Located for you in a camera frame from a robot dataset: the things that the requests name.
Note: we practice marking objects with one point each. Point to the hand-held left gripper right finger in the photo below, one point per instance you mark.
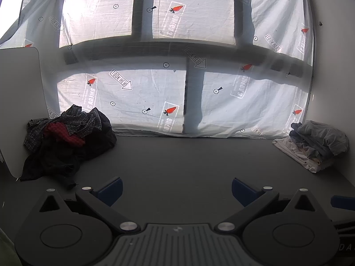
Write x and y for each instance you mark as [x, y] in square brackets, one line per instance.
[241, 194]

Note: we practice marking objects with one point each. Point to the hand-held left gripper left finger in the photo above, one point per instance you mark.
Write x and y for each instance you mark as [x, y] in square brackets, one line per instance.
[110, 191]

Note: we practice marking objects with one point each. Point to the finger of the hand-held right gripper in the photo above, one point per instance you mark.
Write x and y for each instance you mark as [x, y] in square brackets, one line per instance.
[343, 201]

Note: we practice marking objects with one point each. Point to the red checked shorts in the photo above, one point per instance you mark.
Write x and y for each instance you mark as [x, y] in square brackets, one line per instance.
[65, 133]

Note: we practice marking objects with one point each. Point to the black garment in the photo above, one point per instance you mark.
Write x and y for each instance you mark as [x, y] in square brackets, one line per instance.
[94, 146]

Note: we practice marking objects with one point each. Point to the white garment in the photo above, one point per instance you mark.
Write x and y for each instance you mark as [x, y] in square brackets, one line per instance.
[294, 152]

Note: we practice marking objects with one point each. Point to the grey garment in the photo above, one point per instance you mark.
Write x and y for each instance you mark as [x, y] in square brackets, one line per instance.
[327, 135]

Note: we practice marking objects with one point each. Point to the dark plaid shirt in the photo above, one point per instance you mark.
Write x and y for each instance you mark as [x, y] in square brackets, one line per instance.
[80, 117]

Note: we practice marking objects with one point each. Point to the pale green cloth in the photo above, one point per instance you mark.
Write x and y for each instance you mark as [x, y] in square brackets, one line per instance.
[6, 250]

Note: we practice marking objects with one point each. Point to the white board panel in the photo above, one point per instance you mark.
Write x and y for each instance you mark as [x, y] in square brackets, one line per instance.
[22, 102]

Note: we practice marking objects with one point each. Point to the printed white curtain sheet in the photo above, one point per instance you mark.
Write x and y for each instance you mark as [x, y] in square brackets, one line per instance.
[172, 33]

